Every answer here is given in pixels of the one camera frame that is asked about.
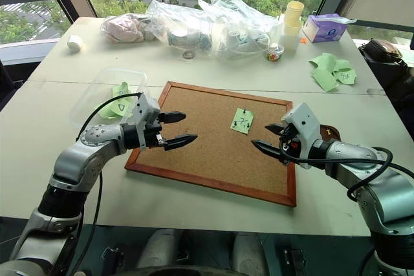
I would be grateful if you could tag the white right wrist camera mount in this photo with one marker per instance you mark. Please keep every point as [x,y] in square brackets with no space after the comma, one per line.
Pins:
[304,124]

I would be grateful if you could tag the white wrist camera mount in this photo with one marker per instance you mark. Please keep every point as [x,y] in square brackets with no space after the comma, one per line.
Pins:
[304,124]
[145,108]

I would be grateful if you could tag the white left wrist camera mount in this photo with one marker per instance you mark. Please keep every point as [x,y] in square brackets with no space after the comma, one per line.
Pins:
[145,108]

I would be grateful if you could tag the small crumpled green note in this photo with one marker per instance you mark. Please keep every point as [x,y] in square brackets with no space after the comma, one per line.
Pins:
[120,90]

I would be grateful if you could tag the brown round dish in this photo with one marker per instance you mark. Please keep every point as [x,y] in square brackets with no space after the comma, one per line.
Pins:
[333,133]

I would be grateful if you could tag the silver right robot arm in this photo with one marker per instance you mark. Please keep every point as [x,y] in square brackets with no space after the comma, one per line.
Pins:
[372,176]

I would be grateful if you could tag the green note with triangle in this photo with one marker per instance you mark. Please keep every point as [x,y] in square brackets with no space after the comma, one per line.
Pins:
[118,108]

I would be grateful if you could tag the large plain green note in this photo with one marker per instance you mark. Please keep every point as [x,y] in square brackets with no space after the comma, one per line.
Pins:
[324,80]

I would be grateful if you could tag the white rounded robot leg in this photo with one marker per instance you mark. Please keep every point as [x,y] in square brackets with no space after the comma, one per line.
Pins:
[158,250]
[250,253]

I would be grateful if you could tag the pink cloth in bag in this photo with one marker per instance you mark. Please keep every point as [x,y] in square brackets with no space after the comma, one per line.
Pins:
[124,28]

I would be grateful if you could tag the cream paper cup stack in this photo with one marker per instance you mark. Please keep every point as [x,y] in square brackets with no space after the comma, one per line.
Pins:
[293,17]

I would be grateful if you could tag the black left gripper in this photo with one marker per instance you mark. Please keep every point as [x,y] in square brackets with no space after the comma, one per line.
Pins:
[152,137]

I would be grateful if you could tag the black bag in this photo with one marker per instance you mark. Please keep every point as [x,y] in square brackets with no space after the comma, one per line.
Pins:
[383,51]

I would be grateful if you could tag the wood framed cork board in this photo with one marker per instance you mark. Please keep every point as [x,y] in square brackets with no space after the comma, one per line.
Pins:
[210,146]

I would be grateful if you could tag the dark rounded robot torso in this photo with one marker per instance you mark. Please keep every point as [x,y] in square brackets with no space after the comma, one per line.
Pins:
[184,272]

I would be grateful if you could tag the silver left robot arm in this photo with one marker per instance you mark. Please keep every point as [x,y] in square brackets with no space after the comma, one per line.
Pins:
[81,156]

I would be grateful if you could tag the white tape roll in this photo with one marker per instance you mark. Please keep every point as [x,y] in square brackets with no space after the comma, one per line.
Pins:
[74,43]

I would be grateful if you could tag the black table clamp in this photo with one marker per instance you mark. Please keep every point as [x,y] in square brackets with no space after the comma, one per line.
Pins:
[113,256]
[293,258]

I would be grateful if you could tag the green sticky note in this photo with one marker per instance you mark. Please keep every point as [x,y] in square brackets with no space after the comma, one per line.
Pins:
[242,120]

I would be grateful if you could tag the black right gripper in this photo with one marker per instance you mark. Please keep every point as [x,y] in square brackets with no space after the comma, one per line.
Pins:
[291,151]

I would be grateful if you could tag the clear plastic container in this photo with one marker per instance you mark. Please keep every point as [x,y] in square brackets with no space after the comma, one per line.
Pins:
[97,91]

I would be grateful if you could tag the purple tissue box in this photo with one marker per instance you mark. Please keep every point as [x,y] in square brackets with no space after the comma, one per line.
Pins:
[325,28]

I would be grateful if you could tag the clear plastic bags pile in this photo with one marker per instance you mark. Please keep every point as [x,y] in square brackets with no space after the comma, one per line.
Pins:
[213,24]

